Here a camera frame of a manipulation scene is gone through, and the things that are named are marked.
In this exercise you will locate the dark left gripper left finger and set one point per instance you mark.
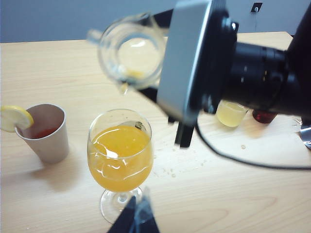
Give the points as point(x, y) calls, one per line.
point(126, 218)

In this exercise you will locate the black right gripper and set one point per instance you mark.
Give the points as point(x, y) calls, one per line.
point(218, 60)

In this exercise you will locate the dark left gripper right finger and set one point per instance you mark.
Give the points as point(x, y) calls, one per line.
point(148, 218)

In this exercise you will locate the clear measuring cup orange juice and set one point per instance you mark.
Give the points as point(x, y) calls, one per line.
point(136, 60)

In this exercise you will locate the beige paper cup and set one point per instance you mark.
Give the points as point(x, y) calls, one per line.
point(48, 145)

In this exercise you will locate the amber glass measuring cup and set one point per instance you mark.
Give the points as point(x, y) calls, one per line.
point(263, 116)

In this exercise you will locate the clear stemmed wine glass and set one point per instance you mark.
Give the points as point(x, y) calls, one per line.
point(119, 155)

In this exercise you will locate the yellow lemon slice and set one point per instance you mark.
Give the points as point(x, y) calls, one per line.
point(12, 117)

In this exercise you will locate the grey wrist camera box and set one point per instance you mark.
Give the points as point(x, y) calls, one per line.
point(184, 60)

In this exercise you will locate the dark wall socket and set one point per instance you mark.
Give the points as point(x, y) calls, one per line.
point(256, 7)

